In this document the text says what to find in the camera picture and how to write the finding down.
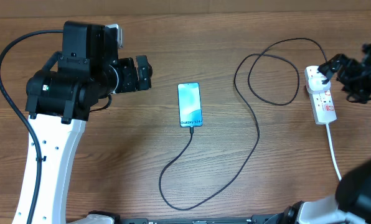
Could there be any blue Samsung Galaxy smartphone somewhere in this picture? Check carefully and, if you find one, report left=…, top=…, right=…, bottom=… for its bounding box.
left=177, top=83, right=203, bottom=128

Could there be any black USB charging cable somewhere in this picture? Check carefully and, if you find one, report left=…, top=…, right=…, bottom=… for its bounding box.
left=158, top=37, right=331, bottom=212

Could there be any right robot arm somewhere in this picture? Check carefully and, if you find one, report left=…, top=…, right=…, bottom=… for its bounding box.
left=266, top=44, right=371, bottom=223

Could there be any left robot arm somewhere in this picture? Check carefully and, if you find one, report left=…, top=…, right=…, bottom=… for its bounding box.
left=14, top=21, right=153, bottom=223

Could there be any white charger plug adapter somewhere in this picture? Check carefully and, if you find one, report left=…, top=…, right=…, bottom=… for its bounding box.
left=306, top=75, right=331, bottom=95

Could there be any white power strip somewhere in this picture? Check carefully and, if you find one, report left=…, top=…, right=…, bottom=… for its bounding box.
left=304, top=65, right=337, bottom=125

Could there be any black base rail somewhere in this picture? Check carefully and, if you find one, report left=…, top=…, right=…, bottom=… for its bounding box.
left=85, top=210, right=298, bottom=224

